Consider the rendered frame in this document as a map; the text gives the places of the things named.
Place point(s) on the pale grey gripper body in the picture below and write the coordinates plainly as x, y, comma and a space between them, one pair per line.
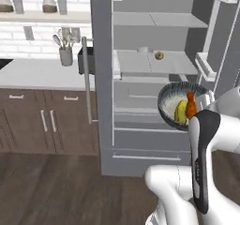
206, 101

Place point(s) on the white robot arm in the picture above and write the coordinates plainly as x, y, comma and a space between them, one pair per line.
175, 185

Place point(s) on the orange-brown chicken drumstick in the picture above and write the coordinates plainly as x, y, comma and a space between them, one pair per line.
190, 107

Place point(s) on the yellow-green cucumber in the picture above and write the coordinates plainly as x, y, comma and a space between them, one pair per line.
180, 112

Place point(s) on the grey fridge door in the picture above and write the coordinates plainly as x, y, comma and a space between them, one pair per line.
223, 38

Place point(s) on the grey fridge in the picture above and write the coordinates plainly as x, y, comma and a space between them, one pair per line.
103, 78

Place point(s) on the small brown round food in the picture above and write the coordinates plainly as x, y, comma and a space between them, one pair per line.
159, 55

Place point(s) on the black small appliance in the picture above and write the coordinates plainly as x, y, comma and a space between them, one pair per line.
86, 61

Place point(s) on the grey utensil pot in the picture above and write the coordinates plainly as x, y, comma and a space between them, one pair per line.
66, 57

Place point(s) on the grey kitchen utensils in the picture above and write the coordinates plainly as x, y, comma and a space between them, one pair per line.
64, 38

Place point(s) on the brown base cupboards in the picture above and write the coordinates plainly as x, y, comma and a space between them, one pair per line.
31, 125

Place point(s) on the glass jar brown contents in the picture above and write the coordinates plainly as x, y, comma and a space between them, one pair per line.
5, 5
49, 5

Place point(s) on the black hob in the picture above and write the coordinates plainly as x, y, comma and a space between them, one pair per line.
4, 63

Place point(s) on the white wall shelf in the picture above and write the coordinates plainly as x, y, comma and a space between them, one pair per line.
43, 17

